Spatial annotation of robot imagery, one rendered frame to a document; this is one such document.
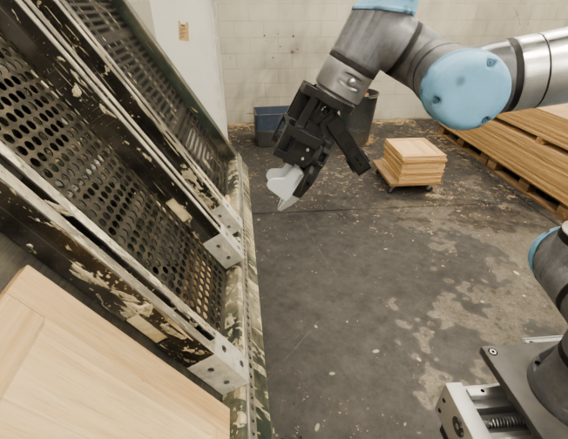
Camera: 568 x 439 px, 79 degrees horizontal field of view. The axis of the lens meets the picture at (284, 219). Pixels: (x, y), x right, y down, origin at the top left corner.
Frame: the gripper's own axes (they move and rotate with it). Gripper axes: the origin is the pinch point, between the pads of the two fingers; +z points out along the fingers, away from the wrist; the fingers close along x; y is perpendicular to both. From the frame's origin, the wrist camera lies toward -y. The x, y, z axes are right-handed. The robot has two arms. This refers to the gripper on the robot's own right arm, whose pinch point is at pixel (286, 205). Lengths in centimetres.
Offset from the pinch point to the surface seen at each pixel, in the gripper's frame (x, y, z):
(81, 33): -51, 54, 1
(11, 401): 29.1, 26.1, 21.6
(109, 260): 7.6, 23.8, 17.4
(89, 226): 4.7, 28.4, 14.6
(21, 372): 25.8, 26.8, 21.3
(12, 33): -33, 60, 3
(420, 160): -238, -174, 16
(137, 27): -125, 59, 6
